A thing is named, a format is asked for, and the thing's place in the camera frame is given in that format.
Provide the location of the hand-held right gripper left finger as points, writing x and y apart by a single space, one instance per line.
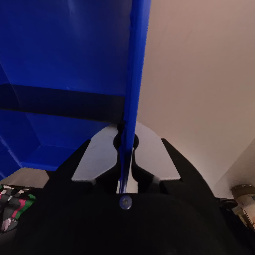
95 157

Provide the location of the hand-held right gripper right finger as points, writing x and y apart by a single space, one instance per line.
157 157

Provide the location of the blue storage bin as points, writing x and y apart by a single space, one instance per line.
59 49

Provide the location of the person's printed black shirt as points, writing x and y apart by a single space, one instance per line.
16 203

